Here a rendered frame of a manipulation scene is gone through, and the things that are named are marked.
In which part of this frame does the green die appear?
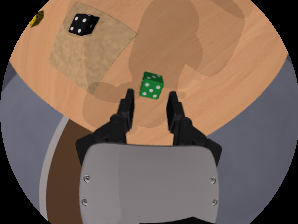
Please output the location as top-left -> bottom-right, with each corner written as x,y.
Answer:
139,72 -> 164,100

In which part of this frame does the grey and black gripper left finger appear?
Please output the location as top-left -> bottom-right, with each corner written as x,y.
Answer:
75,89 -> 135,167

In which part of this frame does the tan mat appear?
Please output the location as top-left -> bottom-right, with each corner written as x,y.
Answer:
48,2 -> 138,95

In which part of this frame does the black die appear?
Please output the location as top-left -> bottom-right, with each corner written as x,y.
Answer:
69,14 -> 100,36

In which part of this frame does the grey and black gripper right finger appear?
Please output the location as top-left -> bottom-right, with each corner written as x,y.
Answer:
166,91 -> 222,167

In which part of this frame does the yellow die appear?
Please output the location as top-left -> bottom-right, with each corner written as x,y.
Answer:
30,10 -> 44,28

